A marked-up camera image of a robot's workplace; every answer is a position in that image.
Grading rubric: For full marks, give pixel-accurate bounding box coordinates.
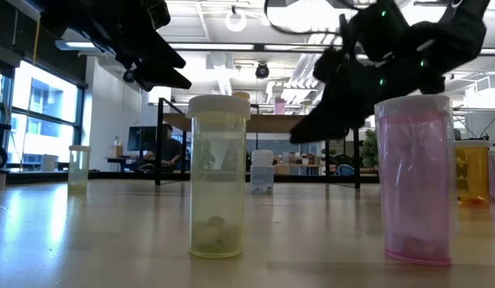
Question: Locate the window with dark frame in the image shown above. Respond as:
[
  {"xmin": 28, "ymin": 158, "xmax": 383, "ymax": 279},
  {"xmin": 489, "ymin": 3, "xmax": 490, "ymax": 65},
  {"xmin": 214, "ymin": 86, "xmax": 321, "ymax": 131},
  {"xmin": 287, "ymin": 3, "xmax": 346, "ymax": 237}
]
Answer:
[{"xmin": 0, "ymin": 59, "xmax": 86, "ymax": 171}]

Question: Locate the white ring lamp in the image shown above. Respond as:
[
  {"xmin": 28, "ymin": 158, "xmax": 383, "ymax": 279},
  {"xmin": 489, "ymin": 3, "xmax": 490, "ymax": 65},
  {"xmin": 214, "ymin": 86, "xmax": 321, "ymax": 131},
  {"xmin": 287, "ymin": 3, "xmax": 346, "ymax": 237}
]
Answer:
[{"xmin": 224, "ymin": 9, "xmax": 248, "ymax": 33}]

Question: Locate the green succulent in grey pot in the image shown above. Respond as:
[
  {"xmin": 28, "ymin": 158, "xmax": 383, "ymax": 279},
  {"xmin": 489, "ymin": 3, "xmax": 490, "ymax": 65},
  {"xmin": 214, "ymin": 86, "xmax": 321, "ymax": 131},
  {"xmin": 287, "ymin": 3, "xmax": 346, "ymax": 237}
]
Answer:
[{"xmin": 359, "ymin": 128, "xmax": 379, "ymax": 174}]

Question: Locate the white box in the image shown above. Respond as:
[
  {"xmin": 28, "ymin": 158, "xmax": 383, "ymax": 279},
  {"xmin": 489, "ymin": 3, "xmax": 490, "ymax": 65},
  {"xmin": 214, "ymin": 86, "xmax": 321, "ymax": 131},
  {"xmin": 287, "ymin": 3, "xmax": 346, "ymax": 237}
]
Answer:
[{"xmin": 41, "ymin": 154, "xmax": 58, "ymax": 173}]

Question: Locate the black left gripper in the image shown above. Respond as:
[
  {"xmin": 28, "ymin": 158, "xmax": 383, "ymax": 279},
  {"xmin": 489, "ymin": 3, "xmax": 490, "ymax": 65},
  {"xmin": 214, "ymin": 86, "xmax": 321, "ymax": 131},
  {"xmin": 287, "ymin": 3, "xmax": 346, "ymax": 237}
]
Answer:
[{"xmin": 93, "ymin": 0, "xmax": 193, "ymax": 93}]

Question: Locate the black aluminium table frame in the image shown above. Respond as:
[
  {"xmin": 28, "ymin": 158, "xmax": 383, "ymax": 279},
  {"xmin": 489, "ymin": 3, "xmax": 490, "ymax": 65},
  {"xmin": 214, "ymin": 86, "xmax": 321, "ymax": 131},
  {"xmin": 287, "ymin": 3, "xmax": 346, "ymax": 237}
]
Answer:
[{"xmin": 0, "ymin": 170, "xmax": 495, "ymax": 194}]

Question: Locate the black computer monitor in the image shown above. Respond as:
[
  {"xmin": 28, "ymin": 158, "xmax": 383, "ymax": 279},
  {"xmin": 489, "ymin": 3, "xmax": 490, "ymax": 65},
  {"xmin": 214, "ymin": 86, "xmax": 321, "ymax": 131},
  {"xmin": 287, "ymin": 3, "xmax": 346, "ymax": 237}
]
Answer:
[{"xmin": 126, "ymin": 126, "xmax": 158, "ymax": 153}]

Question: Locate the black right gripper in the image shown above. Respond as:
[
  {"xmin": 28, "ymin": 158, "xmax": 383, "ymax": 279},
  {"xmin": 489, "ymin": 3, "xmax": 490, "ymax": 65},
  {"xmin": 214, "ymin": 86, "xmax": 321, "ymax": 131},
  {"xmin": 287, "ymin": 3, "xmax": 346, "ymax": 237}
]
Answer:
[{"xmin": 289, "ymin": 47, "xmax": 448, "ymax": 145}]

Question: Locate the person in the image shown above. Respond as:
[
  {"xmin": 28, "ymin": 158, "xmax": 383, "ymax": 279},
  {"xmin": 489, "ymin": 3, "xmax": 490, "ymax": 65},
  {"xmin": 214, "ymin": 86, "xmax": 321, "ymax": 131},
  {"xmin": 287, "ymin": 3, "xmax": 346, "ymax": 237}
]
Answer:
[{"xmin": 145, "ymin": 123, "xmax": 183, "ymax": 167}]

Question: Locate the clear pill bottle white cap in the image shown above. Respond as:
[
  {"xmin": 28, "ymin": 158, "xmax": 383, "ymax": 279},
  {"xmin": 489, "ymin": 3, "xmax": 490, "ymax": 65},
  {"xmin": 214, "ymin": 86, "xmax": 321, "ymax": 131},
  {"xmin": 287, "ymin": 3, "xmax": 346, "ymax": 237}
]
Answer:
[{"xmin": 249, "ymin": 149, "xmax": 275, "ymax": 196}]

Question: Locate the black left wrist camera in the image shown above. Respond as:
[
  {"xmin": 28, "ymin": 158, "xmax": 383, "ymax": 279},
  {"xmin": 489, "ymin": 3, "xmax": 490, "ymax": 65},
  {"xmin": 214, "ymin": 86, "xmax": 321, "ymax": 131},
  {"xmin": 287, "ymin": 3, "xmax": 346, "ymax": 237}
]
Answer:
[{"xmin": 146, "ymin": 0, "xmax": 172, "ymax": 30}]

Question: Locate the wooden shelf black frame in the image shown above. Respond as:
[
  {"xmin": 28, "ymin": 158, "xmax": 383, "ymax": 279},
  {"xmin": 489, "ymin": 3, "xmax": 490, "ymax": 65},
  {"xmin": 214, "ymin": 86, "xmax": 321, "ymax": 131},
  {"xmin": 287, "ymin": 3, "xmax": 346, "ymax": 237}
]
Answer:
[{"xmin": 154, "ymin": 97, "xmax": 361, "ymax": 190}]

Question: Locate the long ceiling light rail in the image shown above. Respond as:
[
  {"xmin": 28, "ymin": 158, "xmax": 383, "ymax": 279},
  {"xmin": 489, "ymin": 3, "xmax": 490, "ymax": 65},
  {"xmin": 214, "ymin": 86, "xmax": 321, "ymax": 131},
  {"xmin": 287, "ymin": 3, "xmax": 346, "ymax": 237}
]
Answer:
[{"xmin": 54, "ymin": 38, "xmax": 495, "ymax": 57}]

